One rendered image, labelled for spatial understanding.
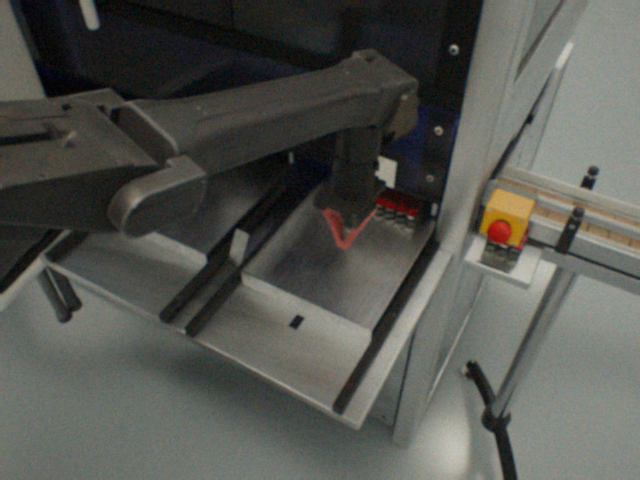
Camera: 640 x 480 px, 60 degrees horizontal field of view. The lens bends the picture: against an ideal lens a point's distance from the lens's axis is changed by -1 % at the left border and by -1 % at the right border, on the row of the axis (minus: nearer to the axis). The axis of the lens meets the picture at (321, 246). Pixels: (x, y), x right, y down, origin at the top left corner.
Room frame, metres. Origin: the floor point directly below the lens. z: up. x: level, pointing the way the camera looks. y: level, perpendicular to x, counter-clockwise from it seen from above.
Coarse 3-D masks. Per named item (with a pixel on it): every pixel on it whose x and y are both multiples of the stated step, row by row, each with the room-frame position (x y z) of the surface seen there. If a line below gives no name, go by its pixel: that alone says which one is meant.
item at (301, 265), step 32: (288, 224) 0.79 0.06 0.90; (320, 224) 0.81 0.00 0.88; (384, 224) 0.81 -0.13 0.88; (256, 256) 0.69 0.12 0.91; (288, 256) 0.72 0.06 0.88; (320, 256) 0.72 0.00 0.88; (352, 256) 0.72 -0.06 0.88; (384, 256) 0.72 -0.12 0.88; (416, 256) 0.69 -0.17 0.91; (256, 288) 0.64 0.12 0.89; (288, 288) 0.64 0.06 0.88; (320, 288) 0.64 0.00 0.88; (352, 288) 0.64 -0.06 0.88; (384, 288) 0.64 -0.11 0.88; (352, 320) 0.55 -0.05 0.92
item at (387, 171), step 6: (384, 162) 0.81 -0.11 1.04; (390, 162) 0.80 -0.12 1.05; (396, 162) 0.80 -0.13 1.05; (384, 168) 0.81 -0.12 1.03; (390, 168) 0.80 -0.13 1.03; (378, 174) 0.81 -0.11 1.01; (384, 174) 0.81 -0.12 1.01; (390, 174) 0.80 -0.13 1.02; (390, 180) 0.80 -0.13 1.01; (390, 186) 0.80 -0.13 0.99
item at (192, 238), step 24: (240, 168) 0.99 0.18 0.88; (264, 168) 0.99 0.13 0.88; (288, 168) 0.95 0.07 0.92; (216, 192) 0.91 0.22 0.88; (240, 192) 0.91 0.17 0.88; (264, 192) 0.87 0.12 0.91; (216, 216) 0.83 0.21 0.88; (240, 216) 0.83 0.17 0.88; (168, 240) 0.74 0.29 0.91; (192, 240) 0.76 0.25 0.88; (216, 240) 0.77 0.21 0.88
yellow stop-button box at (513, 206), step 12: (504, 192) 0.74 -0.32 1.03; (516, 192) 0.74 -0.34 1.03; (528, 192) 0.74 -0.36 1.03; (492, 204) 0.71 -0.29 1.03; (504, 204) 0.71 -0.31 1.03; (516, 204) 0.71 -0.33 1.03; (528, 204) 0.71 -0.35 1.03; (492, 216) 0.70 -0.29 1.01; (504, 216) 0.69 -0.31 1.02; (516, 216) 0.68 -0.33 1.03; (528, 216) 0.68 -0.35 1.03; (480, 228) 0.71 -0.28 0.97; (516, 228) 0.68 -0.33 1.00; (516, 240) 0.67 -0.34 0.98
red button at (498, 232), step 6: (492, 222) 0.69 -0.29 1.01; (498, 222) 0.68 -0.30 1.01; (492, 228) 0.67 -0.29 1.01; (498, 228) 0.67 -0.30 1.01; (504, 228) 0.67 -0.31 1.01; (510, 228) 0.67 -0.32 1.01; (486, 234) 0.68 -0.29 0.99; (492, 234) 0.67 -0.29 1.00; (498, 234) 0.66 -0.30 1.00; (504, 234) 0.66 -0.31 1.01; (510, 234) 0.66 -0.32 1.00; (492, 240) 0.67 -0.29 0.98; (498, 240) 0.66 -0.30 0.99; (504, 240) 0.66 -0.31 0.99
